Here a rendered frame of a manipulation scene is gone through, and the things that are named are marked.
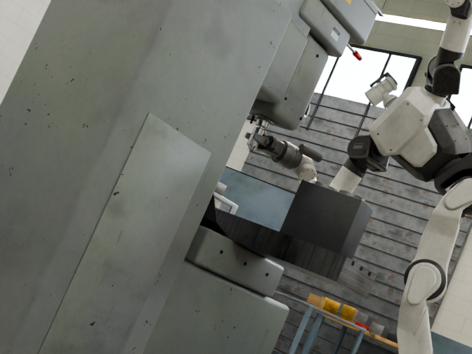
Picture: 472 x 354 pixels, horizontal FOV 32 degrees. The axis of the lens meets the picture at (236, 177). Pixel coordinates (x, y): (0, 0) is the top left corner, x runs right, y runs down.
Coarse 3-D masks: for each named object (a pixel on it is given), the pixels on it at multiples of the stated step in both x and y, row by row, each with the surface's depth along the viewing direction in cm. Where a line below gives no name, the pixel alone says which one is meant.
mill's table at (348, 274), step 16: (224, 224) 273; (240, 224) 269; (256, 224) 266; (240, 240) 267; (256, 240) 264; (272, 240) 261; (288, 240) 258; (272, 256) 262; (288, 256) 256; (304, 256) 253; (320, 256) 250; (336, 256) 247; (304, 272) 269; (320, 272) 248; (336, 272) 245; (352, 272) 250; (368, 272) 258; (352, 288) 253; (368, 288) 261
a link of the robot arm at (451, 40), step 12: (444, 0) 285; (456, 0) 283; (468, 0) 281; (456, 12) 284; (468, 12) 283; (456, 24) 287; (468, 24) 286; (444, 36) 291; (456, 36) 288; (468, 36) 289; (456, 48) 289
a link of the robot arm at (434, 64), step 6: (444, 48) 291; (438, 54) 294; (444, 54) 292; (450, 54) 290; (456, 54) 290; (462, 54) 292; (432, 60) 303; (438, 60) 294; (444, 60) 292; (450, 60) 291; (432, 66) 299; (438, 66) 293; (432, 72) 297
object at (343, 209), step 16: (304, 192) 264; (320, 192) 262; (336, 192) 259; (304, 208) 262; (320, 208) 260; (336, 208) 258; (352, 208) 255; (368, 208) 261; (288, 224) 263; (304, 224) 261; (320, 224) 258; (336, 224) 256; (352, 224) 254; (304, 240) 259; (320, 240) 257; (336, 240) 254; (352, 240) 258; (352, 256) 262
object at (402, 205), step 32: (320, 128) 1185; (352, 128) 1157; (256, 160) 1226; (384, 192) 1096; (416, 192) 1072; (384, 224) 1081; (416, 224) 1057; (384, 256) 1065; (288, 288) 1124; (320, 288) 1098; (384, 288) 1050; (288, 320) 1107; (384, 320) 1036; (288, 352) 1091; (320, 352) 1067; (384, 352) 1022
